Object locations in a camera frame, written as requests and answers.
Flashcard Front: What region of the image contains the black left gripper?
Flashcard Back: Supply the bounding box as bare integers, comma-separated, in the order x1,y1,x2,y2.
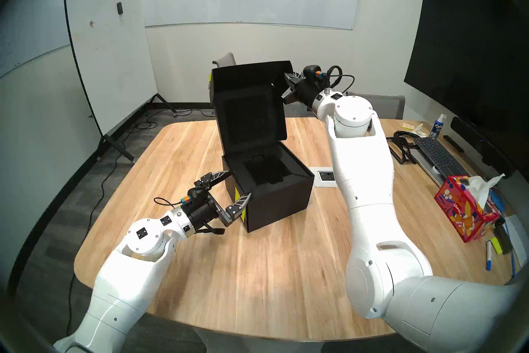
188,170,252,235

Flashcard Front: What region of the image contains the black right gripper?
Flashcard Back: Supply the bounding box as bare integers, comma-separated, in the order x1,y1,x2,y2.
282,72,330,111

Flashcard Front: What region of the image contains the black cardboard box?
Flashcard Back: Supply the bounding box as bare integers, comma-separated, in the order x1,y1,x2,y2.
209,61,315,233

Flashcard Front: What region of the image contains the yellow rectangular box sticker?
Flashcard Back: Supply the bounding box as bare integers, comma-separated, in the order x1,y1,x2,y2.
235,187,248,221

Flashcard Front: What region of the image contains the black foam box insert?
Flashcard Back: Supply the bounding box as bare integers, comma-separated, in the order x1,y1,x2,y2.
229,151,311,186

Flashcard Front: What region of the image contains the red floral tissue box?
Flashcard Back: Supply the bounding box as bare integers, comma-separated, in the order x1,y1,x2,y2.
434,175,501,243

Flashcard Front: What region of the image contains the grey mesh chair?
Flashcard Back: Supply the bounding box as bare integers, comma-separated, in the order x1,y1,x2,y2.
283,102,308,118

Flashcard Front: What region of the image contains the grey office chair with armrests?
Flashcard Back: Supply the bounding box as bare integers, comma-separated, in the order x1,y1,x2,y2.
212,52,237,68

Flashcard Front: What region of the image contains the silver table power outlet panel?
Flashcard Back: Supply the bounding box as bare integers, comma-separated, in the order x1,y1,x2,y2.
309,167,338,188

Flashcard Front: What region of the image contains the grey fabric chair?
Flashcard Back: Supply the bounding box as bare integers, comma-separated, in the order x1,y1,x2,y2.
369,93,406,120

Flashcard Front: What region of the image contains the whiteboard cleaner spray bottle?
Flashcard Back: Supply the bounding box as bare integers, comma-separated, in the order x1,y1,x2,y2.
429,113,447,139

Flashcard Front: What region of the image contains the black keyboard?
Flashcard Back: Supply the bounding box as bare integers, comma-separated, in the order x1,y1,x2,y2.
413,136,469,177
409,147,455,188

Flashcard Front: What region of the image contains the rolling whiteboard on black stand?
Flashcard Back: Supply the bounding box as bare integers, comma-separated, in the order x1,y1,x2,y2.
63,0,178,163

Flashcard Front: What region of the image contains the black video bar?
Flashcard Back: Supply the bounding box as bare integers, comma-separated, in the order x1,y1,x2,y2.
450,116,515,179

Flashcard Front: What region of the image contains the large black whiteboard eraser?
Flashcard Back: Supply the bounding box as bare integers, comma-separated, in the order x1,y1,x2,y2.
494,224,514,254

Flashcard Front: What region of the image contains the white paper sheet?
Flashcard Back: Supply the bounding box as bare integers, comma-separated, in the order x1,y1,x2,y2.
504,214,529,268

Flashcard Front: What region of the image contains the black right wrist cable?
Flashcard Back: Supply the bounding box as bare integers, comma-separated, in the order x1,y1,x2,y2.
322,66,356,93

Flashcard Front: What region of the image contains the large black wall screen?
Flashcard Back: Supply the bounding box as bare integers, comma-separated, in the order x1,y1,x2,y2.
404,0,529,158

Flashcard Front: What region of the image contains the blue flat tool with handle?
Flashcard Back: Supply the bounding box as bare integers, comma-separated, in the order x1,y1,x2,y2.
488,190,517,279

